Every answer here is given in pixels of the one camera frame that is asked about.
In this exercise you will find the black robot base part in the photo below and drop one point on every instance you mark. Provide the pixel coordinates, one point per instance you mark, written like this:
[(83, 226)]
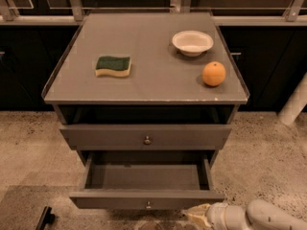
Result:
[(47, 217)]

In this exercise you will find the grey top drawer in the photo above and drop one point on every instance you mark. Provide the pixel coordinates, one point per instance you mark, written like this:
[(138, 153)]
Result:
[(145, 137)]

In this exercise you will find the white bowl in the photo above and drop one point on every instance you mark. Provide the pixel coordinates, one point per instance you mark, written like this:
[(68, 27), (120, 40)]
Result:
[(192, 43)]

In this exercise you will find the green yellow sponge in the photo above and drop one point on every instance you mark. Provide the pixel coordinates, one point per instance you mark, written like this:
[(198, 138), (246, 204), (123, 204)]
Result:
[(118, 67)]

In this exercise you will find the grey drawer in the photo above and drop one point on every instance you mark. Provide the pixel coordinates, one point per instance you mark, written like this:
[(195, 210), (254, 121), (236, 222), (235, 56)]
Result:
[(146, 180), (145, 137)]

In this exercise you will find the metal railing frame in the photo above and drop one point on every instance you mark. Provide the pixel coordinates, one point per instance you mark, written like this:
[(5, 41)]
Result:
[(223, 12)]

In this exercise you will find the grey drawer cabinet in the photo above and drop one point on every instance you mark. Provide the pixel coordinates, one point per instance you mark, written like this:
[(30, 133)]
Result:
[(164, 86)]

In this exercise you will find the orange fruit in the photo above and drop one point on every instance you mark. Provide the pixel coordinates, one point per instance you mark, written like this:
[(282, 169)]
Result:
[(213, 73)]

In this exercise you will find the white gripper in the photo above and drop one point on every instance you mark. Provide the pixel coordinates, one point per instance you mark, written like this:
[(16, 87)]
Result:
[(213, 215)]

